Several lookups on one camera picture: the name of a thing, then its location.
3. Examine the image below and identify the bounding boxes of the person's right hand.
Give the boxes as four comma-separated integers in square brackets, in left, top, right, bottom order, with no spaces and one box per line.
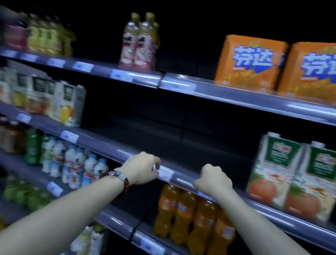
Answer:
[191,162,236,201]

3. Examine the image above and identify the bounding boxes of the person's left hand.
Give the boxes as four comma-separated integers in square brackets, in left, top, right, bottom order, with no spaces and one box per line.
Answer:
[118,149,163,189]

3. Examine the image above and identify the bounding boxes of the person's right forearm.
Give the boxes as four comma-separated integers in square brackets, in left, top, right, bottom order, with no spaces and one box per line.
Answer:
[206,185,336,255]

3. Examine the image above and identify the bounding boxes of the person's left forearm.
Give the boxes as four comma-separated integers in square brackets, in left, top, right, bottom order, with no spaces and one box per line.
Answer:
[0,159,131,255]

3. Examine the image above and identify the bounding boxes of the red label juice bottle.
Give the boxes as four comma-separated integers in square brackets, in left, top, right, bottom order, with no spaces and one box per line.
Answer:
[3,13,31,51]

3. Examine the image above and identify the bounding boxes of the row of orange soda bottles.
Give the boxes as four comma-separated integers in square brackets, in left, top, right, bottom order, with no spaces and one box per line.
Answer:
[149,182,241,255]

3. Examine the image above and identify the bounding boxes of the row of white drink bottles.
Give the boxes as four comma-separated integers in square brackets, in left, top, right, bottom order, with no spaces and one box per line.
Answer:
[37,135,111,193]

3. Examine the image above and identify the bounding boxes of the white yellow label bottles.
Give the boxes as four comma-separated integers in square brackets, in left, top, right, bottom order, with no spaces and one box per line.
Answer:
[70,220,106,255]

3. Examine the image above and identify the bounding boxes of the green drink bottles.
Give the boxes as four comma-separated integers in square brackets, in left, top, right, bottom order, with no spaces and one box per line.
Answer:
[23,127,46,166]

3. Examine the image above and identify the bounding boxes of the row of small green bottles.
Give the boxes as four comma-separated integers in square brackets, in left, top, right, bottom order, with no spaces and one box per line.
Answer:
[1,173,57,214]

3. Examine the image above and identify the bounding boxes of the orange soda multipack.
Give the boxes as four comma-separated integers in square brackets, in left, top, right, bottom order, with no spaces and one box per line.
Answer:
[213,33,290,95]
[277,33,336,108]

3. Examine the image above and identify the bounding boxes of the brown packaged drinks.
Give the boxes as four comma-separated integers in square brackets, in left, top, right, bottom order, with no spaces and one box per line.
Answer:
[0,117,29,156]

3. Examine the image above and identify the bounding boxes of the row of yellow drink bottles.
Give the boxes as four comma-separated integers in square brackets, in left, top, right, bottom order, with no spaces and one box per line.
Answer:
[24,12,79,58]

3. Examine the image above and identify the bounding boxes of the dark red bead bracelet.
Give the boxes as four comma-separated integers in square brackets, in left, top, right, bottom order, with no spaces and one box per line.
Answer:
[97,168,132,196]

